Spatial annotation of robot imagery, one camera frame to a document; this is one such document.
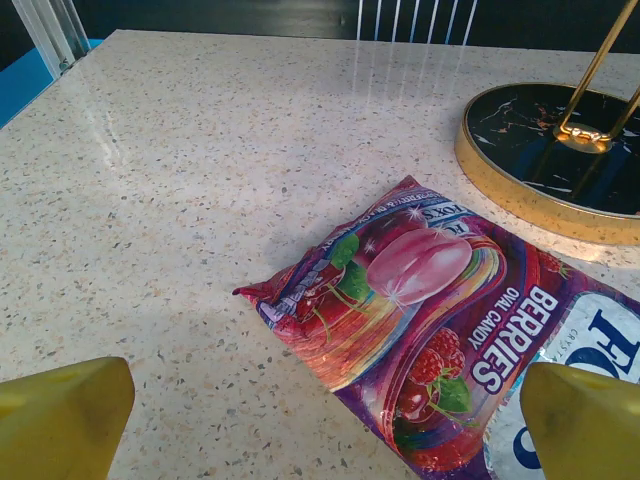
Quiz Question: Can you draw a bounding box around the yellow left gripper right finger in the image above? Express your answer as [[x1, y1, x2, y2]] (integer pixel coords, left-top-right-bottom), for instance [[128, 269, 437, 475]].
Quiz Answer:
[[519, 362, 640, 480]]

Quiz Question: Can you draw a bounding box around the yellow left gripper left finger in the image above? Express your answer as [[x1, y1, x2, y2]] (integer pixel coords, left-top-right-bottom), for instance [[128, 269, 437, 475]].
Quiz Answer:
[[0, 356, 136, 480]]

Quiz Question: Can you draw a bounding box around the gold wire glass rack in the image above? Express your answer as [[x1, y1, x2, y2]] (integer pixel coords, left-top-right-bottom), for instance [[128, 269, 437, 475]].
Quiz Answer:
[[453, 0, 640, 246]]

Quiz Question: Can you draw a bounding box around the purple berries candy bag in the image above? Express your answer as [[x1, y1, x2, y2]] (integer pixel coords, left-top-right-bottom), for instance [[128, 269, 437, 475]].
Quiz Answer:
[[232, 174, 640, 480]]

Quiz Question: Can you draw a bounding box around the aluminium frame post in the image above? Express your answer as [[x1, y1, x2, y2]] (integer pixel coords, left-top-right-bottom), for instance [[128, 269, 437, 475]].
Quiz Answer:
[[10, 0, 91, 76]]

